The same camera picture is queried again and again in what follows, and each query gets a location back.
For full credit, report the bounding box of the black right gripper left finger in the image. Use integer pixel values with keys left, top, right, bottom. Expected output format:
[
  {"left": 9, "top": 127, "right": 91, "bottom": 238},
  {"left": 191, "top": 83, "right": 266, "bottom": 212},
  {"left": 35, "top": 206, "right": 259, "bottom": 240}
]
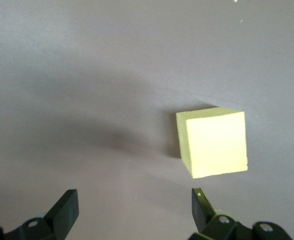
[{"left": 0, "top": 189, "right": 80, "bottom": 240}]

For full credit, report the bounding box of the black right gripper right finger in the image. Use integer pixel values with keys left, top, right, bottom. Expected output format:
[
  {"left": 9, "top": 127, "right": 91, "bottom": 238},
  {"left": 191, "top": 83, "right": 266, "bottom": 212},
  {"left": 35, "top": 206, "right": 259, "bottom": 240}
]
[{"left": 189, "top": 187, "right": 292, "bottom": 240}]

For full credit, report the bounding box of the yellow foam cube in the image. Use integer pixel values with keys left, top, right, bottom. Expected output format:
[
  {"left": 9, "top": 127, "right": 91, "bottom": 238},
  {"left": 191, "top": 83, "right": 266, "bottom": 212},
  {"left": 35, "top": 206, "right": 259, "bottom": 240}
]
[{"left": 175, "top": 106, "right": 249, "bottom": 179}]

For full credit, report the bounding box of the brown table cover sheet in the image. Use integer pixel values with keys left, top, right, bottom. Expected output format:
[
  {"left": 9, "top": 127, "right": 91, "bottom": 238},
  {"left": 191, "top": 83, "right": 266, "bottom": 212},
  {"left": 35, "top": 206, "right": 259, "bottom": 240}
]
[{"left": 0, "top": 0, "right": 294, "bottom": 240}]

